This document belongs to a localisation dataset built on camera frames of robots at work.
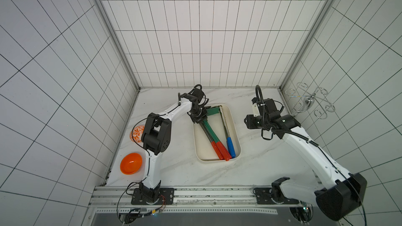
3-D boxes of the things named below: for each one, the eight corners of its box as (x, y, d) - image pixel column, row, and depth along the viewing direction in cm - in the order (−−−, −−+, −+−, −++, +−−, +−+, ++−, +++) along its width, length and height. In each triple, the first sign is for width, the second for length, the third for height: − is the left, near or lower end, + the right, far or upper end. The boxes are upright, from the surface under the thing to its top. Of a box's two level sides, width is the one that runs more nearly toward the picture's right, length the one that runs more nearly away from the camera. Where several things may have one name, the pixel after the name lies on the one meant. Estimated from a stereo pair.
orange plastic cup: (121, 175, 81) (117, 172, 77) (127, 156, 87) (123, 153, 83) (139, 175, 81) (136, 172, 77) (144, 156, 87) (141, 153, 83)
